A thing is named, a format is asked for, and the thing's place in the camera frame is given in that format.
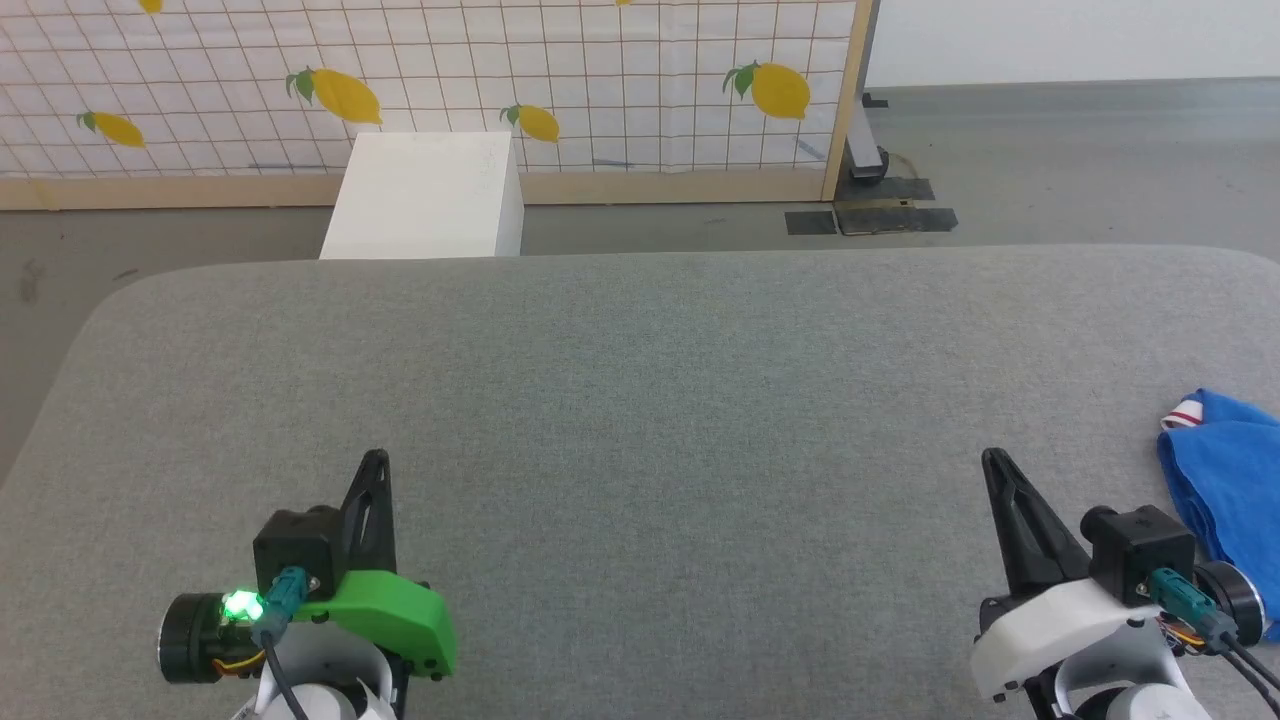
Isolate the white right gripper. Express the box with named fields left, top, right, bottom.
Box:
left=968, top=447, right=1186, bottom=704

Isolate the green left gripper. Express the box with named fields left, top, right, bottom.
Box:
left=290, top=449, right=459, bottom=683

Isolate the blue shirt with white-red trim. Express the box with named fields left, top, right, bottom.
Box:
left=1157, top=388, right=1280, bottom=643

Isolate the white box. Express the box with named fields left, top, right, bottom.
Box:
left=318, top=131, right=525, bottom=260

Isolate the black taped floor plate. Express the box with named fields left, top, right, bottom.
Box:
left=785, top=178, right=959, bottom=238

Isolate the metal panel foot stand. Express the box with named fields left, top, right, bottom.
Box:
left=845, top=90, right=891, bottom=186

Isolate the lemon print grid panel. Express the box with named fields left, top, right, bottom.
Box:
left=0, top=0, right=881, bottom=211

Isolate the teal plug left camera cable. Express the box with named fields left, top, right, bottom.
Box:
left=248, top=566, right=313, bottom=720

